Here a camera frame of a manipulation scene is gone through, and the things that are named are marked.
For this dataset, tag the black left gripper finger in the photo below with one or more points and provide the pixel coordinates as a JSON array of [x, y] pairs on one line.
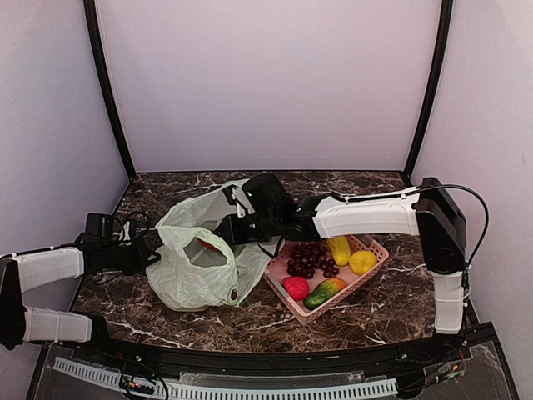
[[151, 260], [149, 252]]

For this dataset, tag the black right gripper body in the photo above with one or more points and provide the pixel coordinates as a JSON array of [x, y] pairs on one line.
[[266, 226]]

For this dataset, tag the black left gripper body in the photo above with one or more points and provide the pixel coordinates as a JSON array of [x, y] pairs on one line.
[[130, 262]]

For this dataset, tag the red orange peach fruit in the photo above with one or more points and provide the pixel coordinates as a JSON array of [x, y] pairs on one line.
[[208, 245]]

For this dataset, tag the light green plastic bag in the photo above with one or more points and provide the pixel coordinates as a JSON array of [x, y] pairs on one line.
[[190, 277]]

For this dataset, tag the dark purple grape bunch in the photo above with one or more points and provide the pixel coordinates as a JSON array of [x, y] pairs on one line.
[[308, 258]]

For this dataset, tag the yellow corn cob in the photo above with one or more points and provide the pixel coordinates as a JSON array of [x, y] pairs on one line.
[[340, 250]]

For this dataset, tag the red apple fruit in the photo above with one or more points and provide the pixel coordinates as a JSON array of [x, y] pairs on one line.
[[296, 287]]

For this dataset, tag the green orange mango fruit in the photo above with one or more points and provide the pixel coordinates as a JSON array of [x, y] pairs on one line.
[[324, 291]]

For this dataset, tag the yellow pear fruit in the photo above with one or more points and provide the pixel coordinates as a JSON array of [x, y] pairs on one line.
[[361, 262]]

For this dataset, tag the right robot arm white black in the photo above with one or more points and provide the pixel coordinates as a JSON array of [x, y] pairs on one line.
[[428, 212]]

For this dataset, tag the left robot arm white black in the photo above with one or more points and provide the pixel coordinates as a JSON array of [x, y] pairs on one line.
[[22, 272]]

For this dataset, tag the pink perforated plastic basket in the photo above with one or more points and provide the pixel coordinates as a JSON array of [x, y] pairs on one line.
[[276, 273]]

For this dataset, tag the clear acrylic front panel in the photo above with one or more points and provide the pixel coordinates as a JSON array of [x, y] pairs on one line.
[[486, 376]]

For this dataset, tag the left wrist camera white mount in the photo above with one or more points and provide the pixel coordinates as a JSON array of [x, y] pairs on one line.
[[123, 234]]

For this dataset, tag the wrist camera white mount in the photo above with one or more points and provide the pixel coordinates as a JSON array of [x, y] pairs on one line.
[[238, 198], [123, 234]]

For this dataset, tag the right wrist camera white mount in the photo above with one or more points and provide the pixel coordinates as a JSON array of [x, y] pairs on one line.
[[238, 198]]

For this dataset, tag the white slotted cable duct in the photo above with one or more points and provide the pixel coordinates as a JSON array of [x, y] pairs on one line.
[[347, 385]]

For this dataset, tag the black front curved rail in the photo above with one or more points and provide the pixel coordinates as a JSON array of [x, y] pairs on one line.
[[392, 360]]

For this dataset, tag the black rear left frame post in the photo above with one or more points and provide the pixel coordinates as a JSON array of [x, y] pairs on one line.
[[95, 39]]

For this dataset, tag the black frame post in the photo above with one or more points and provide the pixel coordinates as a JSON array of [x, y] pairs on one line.
[[95, 39], [434, 75]]

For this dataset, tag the black rear right frame post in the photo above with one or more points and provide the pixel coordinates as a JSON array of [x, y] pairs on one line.
[[434, 75]]

